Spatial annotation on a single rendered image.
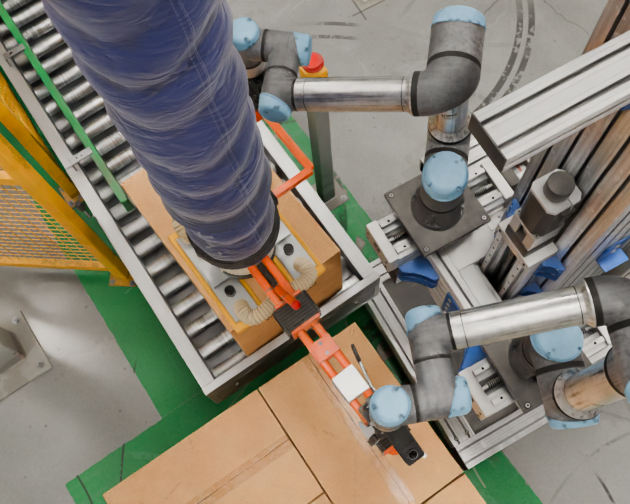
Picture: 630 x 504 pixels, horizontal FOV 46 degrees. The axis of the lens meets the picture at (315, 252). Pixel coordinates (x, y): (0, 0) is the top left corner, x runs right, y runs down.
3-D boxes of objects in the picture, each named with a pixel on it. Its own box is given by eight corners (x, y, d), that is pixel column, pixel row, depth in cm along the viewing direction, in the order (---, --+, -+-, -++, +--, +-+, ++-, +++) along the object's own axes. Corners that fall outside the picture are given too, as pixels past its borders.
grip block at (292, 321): (272, 315, 184) (269, 309, 179) (303, 292, 186) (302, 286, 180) (292, 341, 182) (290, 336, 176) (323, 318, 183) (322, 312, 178)
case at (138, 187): (153, 229, 266) (119, 183, 229) (242, 166, 273) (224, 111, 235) (249, 359, 249) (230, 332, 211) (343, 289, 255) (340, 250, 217)
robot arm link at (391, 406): (418, 421, 136) (373, 428, 136) (414, 427, 147) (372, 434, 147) (410, 378, 139) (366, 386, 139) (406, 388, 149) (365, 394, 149)
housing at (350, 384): (330, 383, 178) (330, 379, 174) (352, 366, 179) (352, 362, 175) (348, 406, 176) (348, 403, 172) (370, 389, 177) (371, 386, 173)
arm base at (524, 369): (544, 317, 198) (554, 308, 189) (578, 366, 194) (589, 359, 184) (497, 345, 197) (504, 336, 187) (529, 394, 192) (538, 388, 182)
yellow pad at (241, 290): (168, 239, 203) (164, 232, 199) (198, 218, 205) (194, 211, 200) (238, 335, 193) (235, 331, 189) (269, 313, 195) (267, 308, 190)
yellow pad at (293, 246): (225, 200, 206) (222, 192, 202) (254, 180, 208) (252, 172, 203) (296, 293, 196) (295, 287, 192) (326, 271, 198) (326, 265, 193)
